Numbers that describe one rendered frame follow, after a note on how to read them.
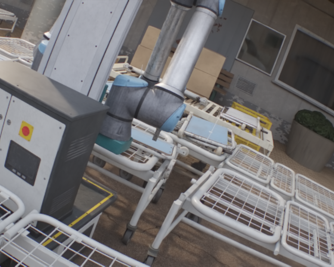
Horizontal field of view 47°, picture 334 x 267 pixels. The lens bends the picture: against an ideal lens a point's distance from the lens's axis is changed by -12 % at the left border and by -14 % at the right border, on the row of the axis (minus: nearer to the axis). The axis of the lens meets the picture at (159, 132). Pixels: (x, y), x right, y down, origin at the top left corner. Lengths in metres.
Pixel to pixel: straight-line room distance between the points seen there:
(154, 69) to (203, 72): 3.89
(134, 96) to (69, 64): 0.33
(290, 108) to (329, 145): 1.56
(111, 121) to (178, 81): 0.34
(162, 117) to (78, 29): 0.55
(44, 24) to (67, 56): 5.20
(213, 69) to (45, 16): 2.95
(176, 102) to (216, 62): 4.15
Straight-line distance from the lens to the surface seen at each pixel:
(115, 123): 1.91
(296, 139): 7.38
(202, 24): 1.98
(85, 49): 1.84
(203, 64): 6.01
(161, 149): 2.57
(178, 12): 2.07
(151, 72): 2.17
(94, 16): 1.84
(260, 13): 8.42
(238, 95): 8.39
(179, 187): 3.68
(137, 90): 1.89
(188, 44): 1.95
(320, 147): 7.28
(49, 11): 7.04
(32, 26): 7.11
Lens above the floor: 1.24
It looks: 14 degrees down
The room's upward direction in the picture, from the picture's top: 23 degrees clockwise
